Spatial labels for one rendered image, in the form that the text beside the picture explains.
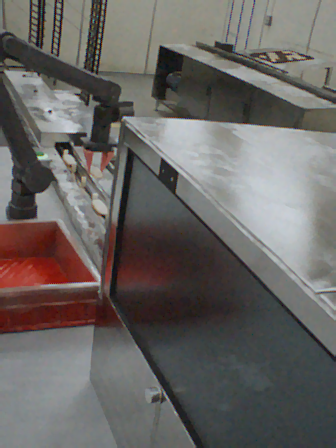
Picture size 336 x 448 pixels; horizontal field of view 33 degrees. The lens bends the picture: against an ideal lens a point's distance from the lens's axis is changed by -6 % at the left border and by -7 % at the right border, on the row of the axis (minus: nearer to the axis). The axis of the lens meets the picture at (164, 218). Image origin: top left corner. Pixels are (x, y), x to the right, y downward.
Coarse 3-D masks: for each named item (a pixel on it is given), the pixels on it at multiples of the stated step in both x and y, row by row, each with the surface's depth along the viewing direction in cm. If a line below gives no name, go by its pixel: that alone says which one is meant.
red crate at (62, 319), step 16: (48, 256) 144; (0, 272) 133; (16, 272) 135; (32, 272) 136; (48, 272) 137; (64, 304) 115; (80, 304) 117; (0, 320) 111; (16, 320) 113; (32, 320) 114; (48, 320) 116; (64, 320) 118; (80, 320) 119
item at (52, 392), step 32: (0, 160) 206; (0, 192) 178; (0, 352) 107; (32, 352) 108; (64, 352) 110; (0, 384) 99; (32, 384) 100; (64, 384) 101; (0, 416) 92; (32, 416) 93; (64, 416) 94; (96, 416) 95
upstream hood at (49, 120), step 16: (16, 80) 294; (32, 80) 299; (16, 96) 273; (32, 96) 264; (48, 96) 268; (32, 112) 236; (48, 112) 238; (64, 112) 242; (32, 128) 229; (48, 128) 216; (64, 128) 219; (80, 128) 222; (48, 144) 214; (80, 144) 219
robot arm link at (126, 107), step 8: (112, 88) 163; (112, 96) 164; (104, 104) 165; (112, 104) 165; (120, 104) 170; (128, 104) 172; (120, 112) 170; (128, 112) 172; (112, 120) 173; (120, 120) 172
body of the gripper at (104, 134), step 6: (96, 126) 168; (108, 126) 169; (96, 132) 169; (102, 132) 169; (108, 132) 170; (84, 138) 173; (90, 138) 171; (96, 138) 169; (102, 138) 169; (108, 138) 171; (84, 144) 169; (90, 144) 168; (96, 144) 169; (102, 144) 170; (108, 144) 171; (114, 144) 171
